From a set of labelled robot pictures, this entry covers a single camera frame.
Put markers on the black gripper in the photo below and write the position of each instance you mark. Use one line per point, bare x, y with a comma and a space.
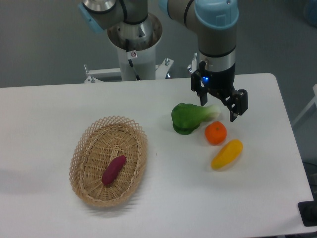
220, 85

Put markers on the purple sweet potato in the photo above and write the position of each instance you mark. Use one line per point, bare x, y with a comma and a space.
113, 169

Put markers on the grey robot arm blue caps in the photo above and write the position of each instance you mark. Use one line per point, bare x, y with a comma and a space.
213, 21

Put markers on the oval wicker basket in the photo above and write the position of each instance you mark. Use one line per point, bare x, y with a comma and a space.
101, 142

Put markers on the green bok choy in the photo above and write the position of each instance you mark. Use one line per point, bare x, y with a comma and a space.
187, 117

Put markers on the orange tangerine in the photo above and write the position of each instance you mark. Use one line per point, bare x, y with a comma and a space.
215, 133

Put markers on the yellow mango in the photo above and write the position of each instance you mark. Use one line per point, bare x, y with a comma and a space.
227, 154

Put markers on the black device at table edge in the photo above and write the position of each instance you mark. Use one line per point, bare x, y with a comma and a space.
308, 213

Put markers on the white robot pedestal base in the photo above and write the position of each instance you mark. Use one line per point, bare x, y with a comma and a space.
136, 50

